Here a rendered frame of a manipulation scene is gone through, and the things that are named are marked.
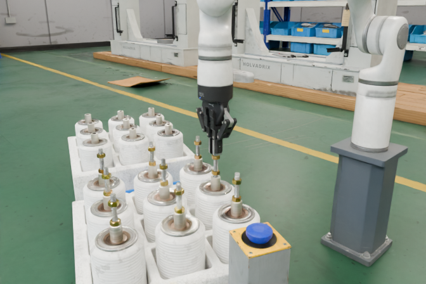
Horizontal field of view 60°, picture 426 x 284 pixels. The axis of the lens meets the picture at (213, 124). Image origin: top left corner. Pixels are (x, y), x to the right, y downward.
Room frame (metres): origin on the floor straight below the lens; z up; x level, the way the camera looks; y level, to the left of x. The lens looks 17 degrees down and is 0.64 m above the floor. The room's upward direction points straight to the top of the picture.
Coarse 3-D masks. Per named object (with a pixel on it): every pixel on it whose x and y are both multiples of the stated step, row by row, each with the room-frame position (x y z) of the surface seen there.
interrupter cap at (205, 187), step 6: (210, 180) 0.80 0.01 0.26; (222, 180) 0.80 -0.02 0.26; (204, 186) 0.77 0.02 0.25; (222, 186) 0.77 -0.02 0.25; (228, 186) 0.77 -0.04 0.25; (204, 192) 0.74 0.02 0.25; (210, 192) 0.74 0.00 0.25; (216, 192) 0.74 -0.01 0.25; (222, 192) 0.74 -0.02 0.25; (228, 192) 0.74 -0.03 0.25
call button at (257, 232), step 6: (246, 228) 0.48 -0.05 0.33; (252, 228) 0.48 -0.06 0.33; (258, 228) 0.48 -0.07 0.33; (264, 228) 0.48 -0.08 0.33; (270, 228) 0.48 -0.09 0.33; (246, 234) 0.48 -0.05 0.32; (252, 234) 0.47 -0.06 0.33; (258, 234) 0.47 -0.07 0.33; (264, 234) 0.47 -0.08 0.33; (270, 234) 0.47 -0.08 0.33; (252, 240) 0.47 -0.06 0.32; (258, 240) 0.46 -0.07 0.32; (264, 240) 0.46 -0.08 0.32
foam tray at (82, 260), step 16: (80, 208) 0.80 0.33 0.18; (192, 208) 0.80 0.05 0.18; (80, 224) 0.73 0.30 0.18; (80, 240) 0.67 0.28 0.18; (144, 240) 0.67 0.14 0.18; (208, 240) 0.69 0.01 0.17; (80, 256) 0.61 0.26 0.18; (208, 256) 0.62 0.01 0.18; (80, 272) 0.57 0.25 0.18; (208, 272) 0.57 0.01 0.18; (224, 272) 0.57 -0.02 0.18
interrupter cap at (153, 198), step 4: (152, 192) 0.74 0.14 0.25; (156, 192) 0.74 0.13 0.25; (172, 192) 0.74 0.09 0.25; (148, 196) 0.72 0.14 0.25; (152, 196) 0.72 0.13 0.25; (156, 196) 0.73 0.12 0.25; (172, 196) 0.73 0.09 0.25; (148, 200) 0.70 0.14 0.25; (152, 200) 0.70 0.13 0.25; (156, 200) 0.70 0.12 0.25; (160, 200) 0.71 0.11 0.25; (164, 200) 0.71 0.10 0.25; (168, 200) 0.70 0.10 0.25; (172, 200) 0.70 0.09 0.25; (176, 200) 0.70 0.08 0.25; (152, 204) 0.69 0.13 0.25; (156, 204) 0.69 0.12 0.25; (160, 204) 0.69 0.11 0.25; (164, 204) 0.69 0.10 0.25; (168, 204) 0.69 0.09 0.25; (172, 204) 0.69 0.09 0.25
